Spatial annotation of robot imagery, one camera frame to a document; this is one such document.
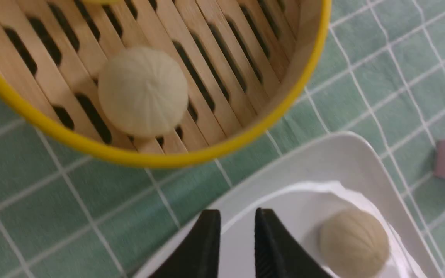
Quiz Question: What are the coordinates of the bamboo steamer basket yellow rim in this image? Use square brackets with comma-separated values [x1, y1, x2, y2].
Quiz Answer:
[0, 0, 332, 168]

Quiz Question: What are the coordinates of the white square plate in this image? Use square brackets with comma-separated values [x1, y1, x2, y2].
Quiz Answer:
[133, 131, 445, 278]

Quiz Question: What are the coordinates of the white steamed bun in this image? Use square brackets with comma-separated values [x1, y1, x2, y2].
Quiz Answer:
[97, 46, 189, 138]
[319, 208, 390, 278]

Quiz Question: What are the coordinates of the white steamed bun front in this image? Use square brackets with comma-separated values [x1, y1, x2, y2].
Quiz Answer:
[319, 208, 390, 278]

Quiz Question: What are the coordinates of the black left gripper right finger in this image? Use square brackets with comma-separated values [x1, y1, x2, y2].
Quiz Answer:
[255, 208, 331, 278]

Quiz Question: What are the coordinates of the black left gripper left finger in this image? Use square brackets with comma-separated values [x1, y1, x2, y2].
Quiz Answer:
[150, 209, 221, 278]

